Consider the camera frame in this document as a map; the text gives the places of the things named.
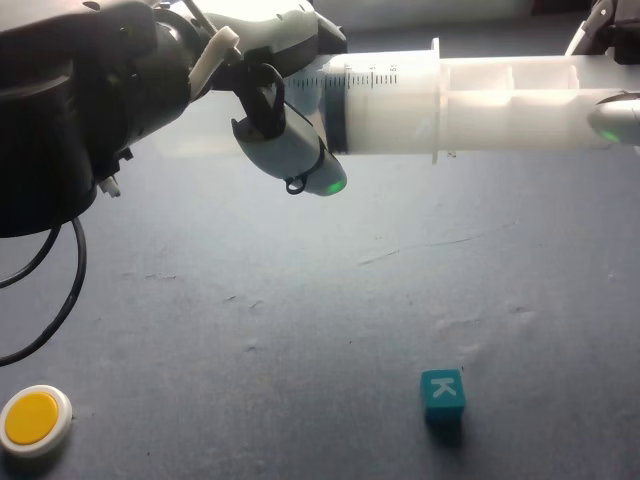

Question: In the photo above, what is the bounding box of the large clear plastic syringe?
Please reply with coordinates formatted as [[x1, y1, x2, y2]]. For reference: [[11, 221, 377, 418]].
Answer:
[[154, 37, 640, 166]]

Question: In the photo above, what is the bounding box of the yellow button with white rim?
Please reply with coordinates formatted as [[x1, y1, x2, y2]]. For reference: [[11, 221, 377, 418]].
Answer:
[[0, 383, 74, 459]]

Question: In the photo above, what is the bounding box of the teal letter K block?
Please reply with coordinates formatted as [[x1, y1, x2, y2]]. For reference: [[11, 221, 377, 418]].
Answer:
[[419, 368, 467, 424]]

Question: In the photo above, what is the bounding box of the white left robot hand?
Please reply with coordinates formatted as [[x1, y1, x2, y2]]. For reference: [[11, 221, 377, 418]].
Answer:
[[202, 4, 349, 199]]

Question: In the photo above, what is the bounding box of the grey table cloth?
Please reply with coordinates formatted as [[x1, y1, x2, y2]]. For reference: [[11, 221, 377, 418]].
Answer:
[[0, 27, 640, 480]]

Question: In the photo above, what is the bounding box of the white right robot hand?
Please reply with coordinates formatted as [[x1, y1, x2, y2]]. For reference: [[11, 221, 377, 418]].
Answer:
[[564, 0, 640, 147]]

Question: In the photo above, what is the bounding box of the black cable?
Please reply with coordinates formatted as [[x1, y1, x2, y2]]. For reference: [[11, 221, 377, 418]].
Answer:
[[0, 217, 88, 366], [0, 222, 65, 290]]

